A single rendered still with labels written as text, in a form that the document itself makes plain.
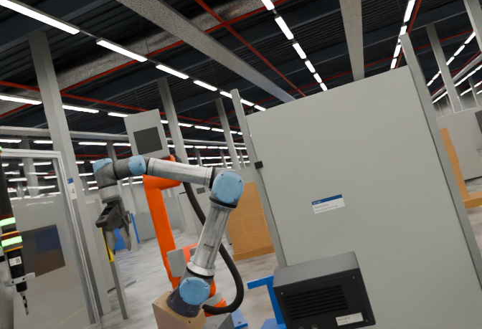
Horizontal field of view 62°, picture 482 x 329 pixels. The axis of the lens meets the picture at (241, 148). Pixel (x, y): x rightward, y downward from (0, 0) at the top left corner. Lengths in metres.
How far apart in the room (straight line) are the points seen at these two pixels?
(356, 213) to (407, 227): 0.32
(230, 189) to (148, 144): 3.63
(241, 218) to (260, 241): 0.65
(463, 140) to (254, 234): 6.83
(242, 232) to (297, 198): 6.53
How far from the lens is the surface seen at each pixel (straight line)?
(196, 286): 1.63
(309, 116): 2.72
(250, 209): 9.09
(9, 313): 1.32
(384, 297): 2.85
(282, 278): 1.28
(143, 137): 5.12
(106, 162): 1.63
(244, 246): 9.24
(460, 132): 13.01
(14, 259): 1.20
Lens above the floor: 1.53
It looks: 5 degrees up
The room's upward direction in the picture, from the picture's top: 16 degrees counter-clockwise
